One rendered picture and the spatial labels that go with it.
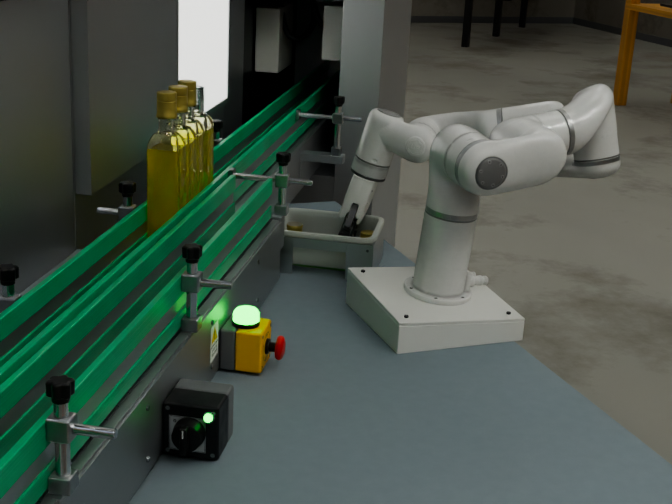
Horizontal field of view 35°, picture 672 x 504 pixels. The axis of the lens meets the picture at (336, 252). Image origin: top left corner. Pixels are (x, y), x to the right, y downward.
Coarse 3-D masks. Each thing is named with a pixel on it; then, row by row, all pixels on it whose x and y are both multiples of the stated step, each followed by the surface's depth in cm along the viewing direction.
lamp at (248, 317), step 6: (240, 306) 176; (246, 306) 175; (252, 306) 176; (234, 312) 175; (240, 312) 174; (246, 312) 174; (252, 312) 174; (258, 312) 175; (234, 318) 174; (240, 318) 174; (246, 318) 173; (252, 318) 174; (258, 318) 175; (234, 324) 175; (240, 324) 174; (246, 324) 174; (252, 324) 174; (258, 324) 175
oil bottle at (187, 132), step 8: (176, 128) 190; (184, 128) 191; (192, 128) 193; (184, 136) 190; (192, 136) 192; (192, 144) 192; (192, 152) 193; (192, 160) 193; (192, 168) 194; (192, 176) 194; (192, 184) 195; (192, 192) 195
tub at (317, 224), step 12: (288, 216) 234; (300, 216) 235; (312, 216) 234; (324, 216) 234; (336, 216) 233; (372, 216) 232; (312, 228) 235; (324, 228) 234; (336, 228) 234; (360, 228) 233; (372, 228) 232; (336, 240) 219; (348, 240) 217; (360, 240) 217; (372, 240) 218
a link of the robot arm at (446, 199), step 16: (448, 128) 190; (464, 128) 188; (432, 144) 191; (448, 144) 186; (464, 144) 182; (432, 160) 191; (448, 160) 185; (432, 176) 191; (448, 176) 187; (432, 192) 191; (448, 192) 190; (464, 192) 190; (432, 208) 191; (448, 208) 189; (464, 208) 190
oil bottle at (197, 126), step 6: (186, 120) 196; (192, 120) 196; (198, 120) 198; (192, 126) 195; (198, 126) 196; (198, 132) 196; (204, 132) 200; (198, 138) 196; (204, 138) 200; (198, 144) 196; (204, 144) 200; (198, 150) 197; (198, 156) 197; (198, 162) 198; (198, 168) 198; (198, 174) 198; (198, 180) 199; (198, 186) 199; (198, 192) 200
